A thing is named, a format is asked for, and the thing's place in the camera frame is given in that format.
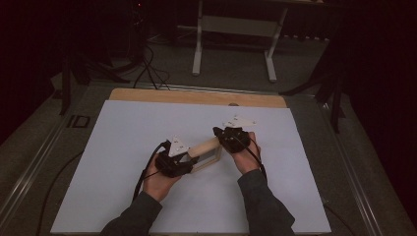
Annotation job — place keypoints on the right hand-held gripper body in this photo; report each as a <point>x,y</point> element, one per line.
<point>234,139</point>

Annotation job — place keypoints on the white metal desk frame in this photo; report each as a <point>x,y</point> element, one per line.
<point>236,26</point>

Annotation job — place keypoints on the wooden picture frame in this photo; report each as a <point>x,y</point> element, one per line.
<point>205,147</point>

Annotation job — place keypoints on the person's right hand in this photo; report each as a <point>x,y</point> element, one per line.
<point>247,160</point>

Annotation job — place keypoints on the wooden table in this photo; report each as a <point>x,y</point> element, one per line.
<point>196,97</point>

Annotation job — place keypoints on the person's left hand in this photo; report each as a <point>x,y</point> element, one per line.
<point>159,185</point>

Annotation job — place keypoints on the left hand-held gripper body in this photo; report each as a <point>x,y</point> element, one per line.
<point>173,164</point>

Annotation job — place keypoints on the black stand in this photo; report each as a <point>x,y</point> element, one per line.
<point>67,85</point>
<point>334,95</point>

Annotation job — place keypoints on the black floor socket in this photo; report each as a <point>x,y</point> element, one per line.
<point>78,121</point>

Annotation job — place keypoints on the metal floor rail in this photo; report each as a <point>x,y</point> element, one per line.
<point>29,177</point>
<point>354,170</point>

